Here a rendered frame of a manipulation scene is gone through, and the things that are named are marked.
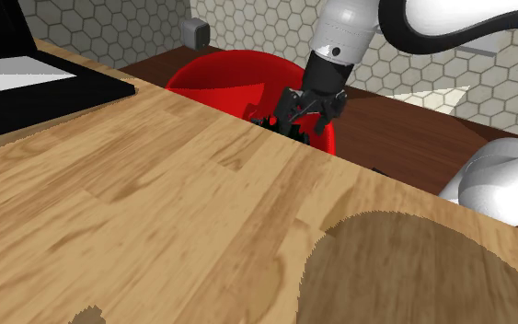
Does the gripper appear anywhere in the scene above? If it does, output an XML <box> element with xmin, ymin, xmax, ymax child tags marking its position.
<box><xmin>272</xmin><ymin>50</ymin><xmax>355</xmax><ymax>137</ymax></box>

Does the red bowl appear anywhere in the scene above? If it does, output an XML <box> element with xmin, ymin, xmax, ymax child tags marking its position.
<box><xmin>164</xmin><ymin>49</ymin><xmax>338</xmax><ymax>156</ymax></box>

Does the black flat appliance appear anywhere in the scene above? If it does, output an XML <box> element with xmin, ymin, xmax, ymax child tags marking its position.
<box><xmin>0</xmin><ymin>0</ymin><xmax>137</xmax><ymax>145</ymax></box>

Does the grey wall socket box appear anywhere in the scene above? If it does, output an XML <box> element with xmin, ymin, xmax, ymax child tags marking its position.
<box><xmin>180</xmin><ymin>17</ymin><xmax>212</xmax><ymax>51</ymax></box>

